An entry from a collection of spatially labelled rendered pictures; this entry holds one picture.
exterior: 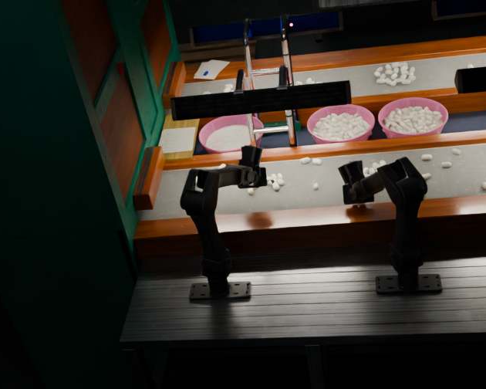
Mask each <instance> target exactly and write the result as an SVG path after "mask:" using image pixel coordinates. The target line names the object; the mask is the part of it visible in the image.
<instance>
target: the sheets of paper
mask: <svg viewBox="0 0 486 389"><path fill-rule="evenodd" d="M195 129H196V128H195V127H187V128H176V129H164V130H163V131H162V134H161V138H160V142H159V144H158V146H162V150H163V153H172V152H180V151H192V149H193V142H194V134H195Z"/></svg>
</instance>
